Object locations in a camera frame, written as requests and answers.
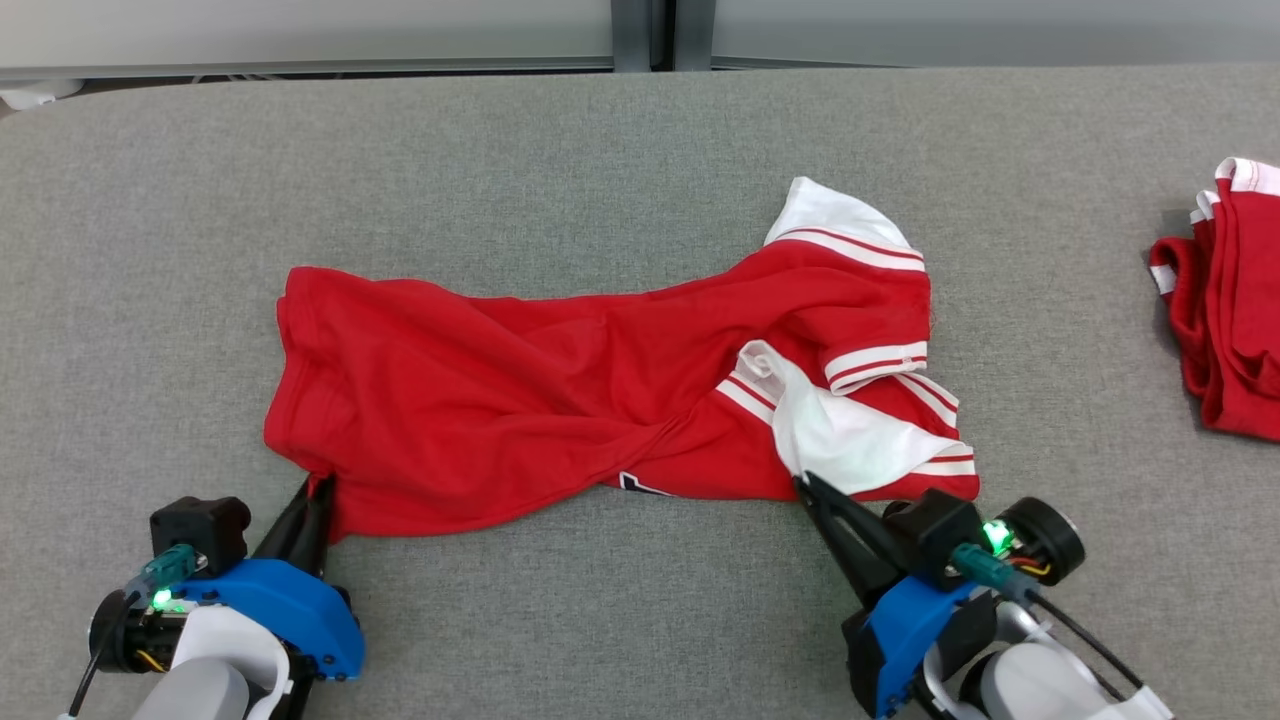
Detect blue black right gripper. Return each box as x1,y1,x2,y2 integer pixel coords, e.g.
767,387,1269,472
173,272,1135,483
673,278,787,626
792,471,1087,720

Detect left cable with teal plug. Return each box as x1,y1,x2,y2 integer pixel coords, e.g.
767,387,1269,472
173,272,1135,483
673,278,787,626
58,544,198,720

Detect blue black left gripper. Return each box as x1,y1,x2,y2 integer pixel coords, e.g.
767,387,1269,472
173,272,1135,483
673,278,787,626
88,477,367,682

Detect red white Bulls jersey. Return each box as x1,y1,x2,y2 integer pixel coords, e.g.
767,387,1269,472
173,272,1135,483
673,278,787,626
263,177,981,544

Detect grey partition post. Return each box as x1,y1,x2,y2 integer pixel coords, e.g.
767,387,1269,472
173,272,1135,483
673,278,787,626
673,0,717,71
611,0,654,73

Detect right cable with teal plug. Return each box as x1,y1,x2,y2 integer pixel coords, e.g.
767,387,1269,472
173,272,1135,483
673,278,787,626
949,543,1147,693

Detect cable with teal plug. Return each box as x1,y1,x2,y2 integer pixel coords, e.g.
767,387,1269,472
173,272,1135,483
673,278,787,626
58,544,198,720
949,543,1147,693

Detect red Bulls 23 shorts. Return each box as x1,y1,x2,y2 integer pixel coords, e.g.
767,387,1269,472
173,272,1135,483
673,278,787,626
1148,157,1280,443

